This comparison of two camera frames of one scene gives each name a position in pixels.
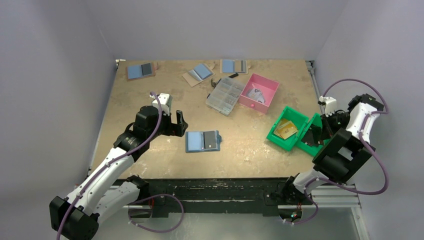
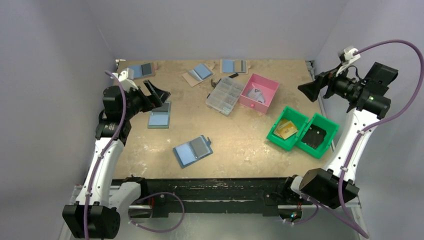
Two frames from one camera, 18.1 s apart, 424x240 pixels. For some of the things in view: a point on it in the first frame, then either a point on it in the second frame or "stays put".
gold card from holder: [285, 128] stays put
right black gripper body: [327, 127] → [326, 85]
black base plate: [168, 197] stays put
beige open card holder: [233, 66] stays put
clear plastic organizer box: [225, 95] stays put
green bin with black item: [316, 119] stays put
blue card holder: [197, 141] → [191, 152]
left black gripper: [176, 129] → [158, 97]
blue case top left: [143, 70] stays put
